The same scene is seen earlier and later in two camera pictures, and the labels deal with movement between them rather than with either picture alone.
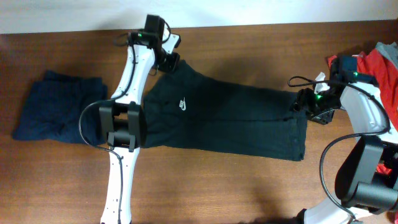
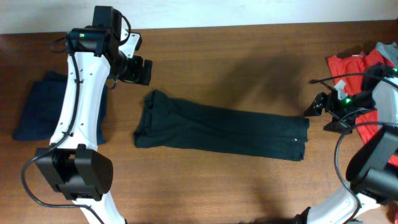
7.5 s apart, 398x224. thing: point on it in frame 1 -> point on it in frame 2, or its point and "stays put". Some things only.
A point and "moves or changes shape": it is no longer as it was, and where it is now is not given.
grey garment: (390, 51) stays put
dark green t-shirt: (185, 109) moves or changes shape
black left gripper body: (165, 60) -> (132, 71)
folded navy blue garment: (63, 107) stays put
